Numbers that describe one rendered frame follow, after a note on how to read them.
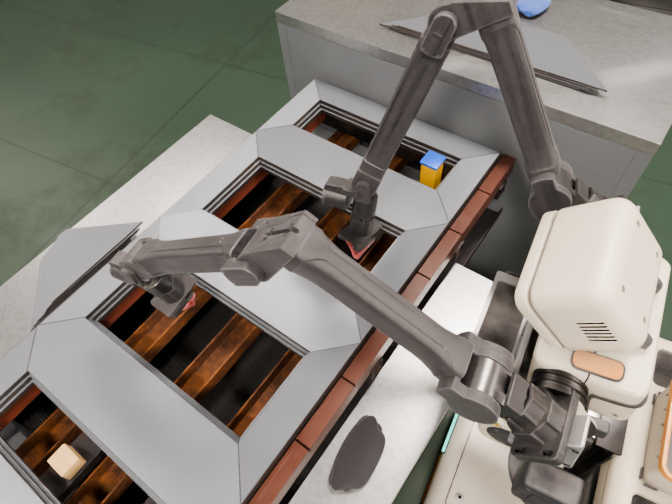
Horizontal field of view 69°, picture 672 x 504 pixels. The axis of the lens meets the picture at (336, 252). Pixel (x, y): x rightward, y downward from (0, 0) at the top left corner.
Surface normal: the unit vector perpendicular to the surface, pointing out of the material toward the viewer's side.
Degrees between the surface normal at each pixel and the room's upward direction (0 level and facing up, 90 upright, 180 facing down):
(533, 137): 78
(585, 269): 42
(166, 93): 0
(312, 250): 33
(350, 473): 8
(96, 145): 0
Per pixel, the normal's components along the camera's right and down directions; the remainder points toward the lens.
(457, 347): 0.44, -0.35
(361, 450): -0.19, -0.62
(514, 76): -0.29, 0.66
